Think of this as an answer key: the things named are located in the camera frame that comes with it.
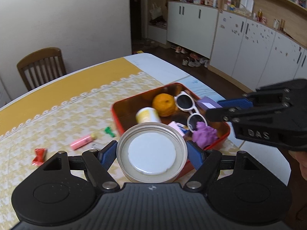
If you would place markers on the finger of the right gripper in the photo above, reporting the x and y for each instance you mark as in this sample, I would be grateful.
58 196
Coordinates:
292 92
220 114

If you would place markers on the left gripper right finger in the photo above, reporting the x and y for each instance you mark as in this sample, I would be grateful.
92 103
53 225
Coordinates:
207 165

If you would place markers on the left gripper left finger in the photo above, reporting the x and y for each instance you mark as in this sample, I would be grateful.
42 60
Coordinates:
97 164

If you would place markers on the purple spiky toy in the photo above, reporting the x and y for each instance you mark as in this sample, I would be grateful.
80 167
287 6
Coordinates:
204 135

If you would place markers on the small purple box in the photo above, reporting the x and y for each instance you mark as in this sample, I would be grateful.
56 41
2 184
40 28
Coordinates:
207 103

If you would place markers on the green plastic pawn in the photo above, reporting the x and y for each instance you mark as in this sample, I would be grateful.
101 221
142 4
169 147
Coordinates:
109 131

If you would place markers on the pink sticky note pad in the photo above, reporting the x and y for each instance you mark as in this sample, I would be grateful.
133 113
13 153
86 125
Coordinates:
173 124

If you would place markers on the white round sunglasses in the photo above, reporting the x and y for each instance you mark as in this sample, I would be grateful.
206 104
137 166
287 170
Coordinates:
186 103

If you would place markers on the round gold tin lid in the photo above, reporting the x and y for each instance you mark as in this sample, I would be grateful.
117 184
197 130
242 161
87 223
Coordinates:
151 152

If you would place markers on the red candy wrapper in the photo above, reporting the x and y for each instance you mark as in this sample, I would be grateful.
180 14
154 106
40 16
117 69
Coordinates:
40 155

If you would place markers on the white yellow plastic bottle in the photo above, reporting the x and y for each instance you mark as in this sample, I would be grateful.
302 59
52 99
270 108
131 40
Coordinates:
147 114

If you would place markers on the orange fruit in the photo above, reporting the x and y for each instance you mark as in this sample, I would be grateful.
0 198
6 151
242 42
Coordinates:
164 104

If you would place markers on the person's right hand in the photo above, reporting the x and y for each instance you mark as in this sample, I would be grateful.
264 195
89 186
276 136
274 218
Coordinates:
301 158

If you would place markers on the yellow houndstooth table runner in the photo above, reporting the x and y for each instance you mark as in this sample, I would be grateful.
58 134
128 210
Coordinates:
77 105

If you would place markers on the shoes on floor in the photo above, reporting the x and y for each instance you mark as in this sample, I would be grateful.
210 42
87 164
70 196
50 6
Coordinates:
192 59

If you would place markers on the brown wooden chair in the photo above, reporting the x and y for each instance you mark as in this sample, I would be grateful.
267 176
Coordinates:
41 67

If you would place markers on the white tote bag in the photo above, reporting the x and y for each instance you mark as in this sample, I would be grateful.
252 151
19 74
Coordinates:
155 12

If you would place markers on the white wall cabinet unit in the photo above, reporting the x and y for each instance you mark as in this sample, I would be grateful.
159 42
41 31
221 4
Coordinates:
251 43

